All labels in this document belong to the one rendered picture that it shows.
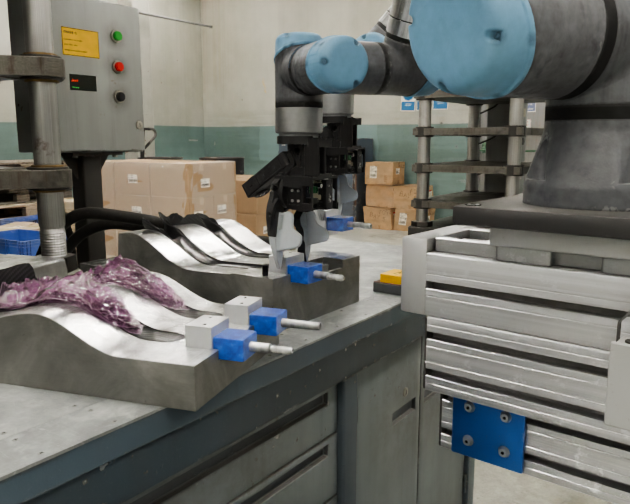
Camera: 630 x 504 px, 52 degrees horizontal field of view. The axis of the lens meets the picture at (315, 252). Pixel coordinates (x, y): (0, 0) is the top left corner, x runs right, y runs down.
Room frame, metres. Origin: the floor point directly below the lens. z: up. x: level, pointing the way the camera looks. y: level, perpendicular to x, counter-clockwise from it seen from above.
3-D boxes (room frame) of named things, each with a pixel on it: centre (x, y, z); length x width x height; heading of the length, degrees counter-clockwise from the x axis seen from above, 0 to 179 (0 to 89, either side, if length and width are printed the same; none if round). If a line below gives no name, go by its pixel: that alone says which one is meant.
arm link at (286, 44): (1.03, 0.02, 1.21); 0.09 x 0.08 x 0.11; 25
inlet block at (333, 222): (1.33, -0.06, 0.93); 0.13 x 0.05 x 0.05; 55
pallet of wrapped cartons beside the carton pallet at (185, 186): (5.40, 1.32, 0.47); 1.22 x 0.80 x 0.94; 59
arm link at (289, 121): (1.03, 0.02, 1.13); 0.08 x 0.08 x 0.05
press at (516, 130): (5.58, -1.57, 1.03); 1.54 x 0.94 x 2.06; 145
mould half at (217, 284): (1.23, 0.19, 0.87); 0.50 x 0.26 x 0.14; 55
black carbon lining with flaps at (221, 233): (1.21, 0.19, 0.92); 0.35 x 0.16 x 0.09; 55
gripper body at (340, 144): (1.34, -0.05, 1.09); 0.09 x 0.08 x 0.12; 55
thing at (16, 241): (4.56, 2.12, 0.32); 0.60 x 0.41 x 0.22; 61
